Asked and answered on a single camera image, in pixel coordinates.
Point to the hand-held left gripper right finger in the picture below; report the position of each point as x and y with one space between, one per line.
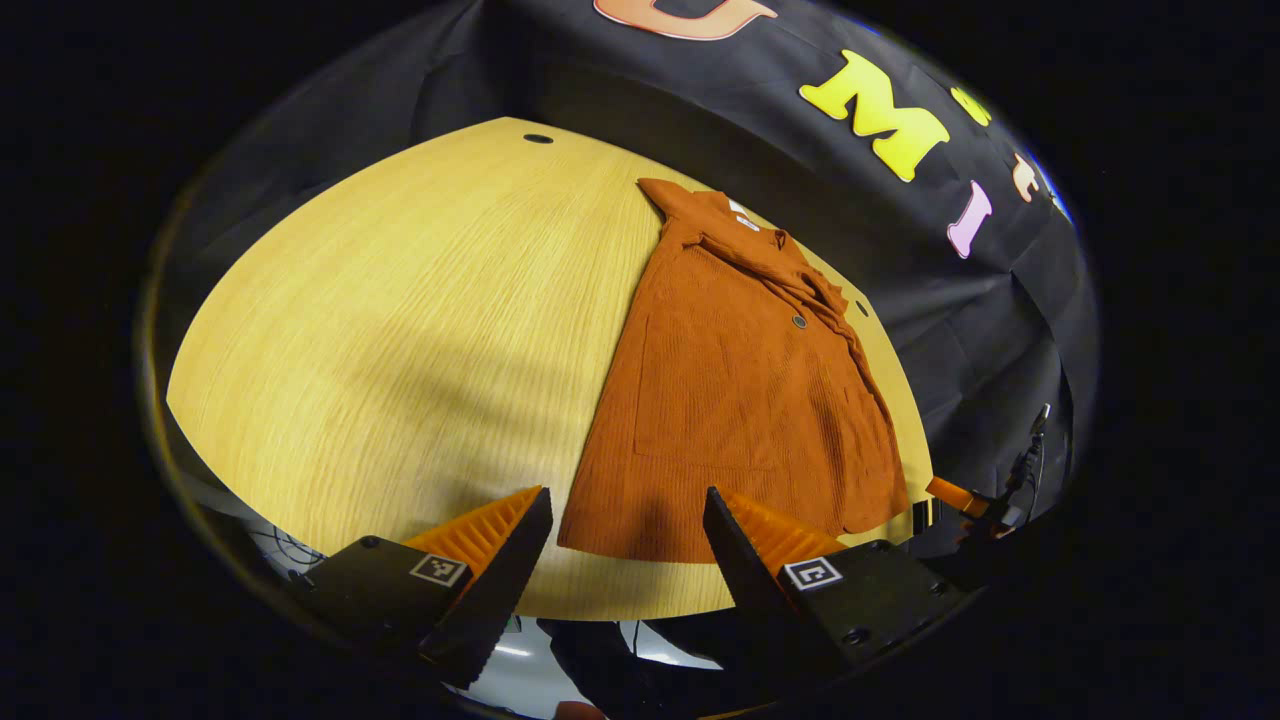
745 580

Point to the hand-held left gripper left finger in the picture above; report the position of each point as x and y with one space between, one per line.
495 600

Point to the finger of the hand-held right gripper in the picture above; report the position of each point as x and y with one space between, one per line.
955 496

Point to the black backdrop cloth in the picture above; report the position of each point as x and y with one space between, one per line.
1000 330

